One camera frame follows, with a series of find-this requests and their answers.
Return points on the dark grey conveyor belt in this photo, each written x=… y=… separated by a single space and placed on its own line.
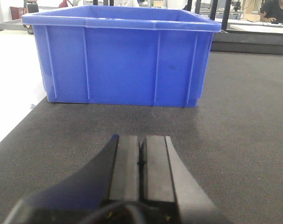
x=231 y=143

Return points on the blue plastic crate on conveyor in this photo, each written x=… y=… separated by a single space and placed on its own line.
x=123 y=55

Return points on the white desk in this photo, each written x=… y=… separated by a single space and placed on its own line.
x=260 y=27

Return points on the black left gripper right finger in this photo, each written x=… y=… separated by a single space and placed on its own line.
x=169 y=185

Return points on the person in black shirt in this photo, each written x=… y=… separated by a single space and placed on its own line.
x=272 y=11

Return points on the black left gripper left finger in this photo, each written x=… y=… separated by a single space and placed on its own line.
x=111 y=176

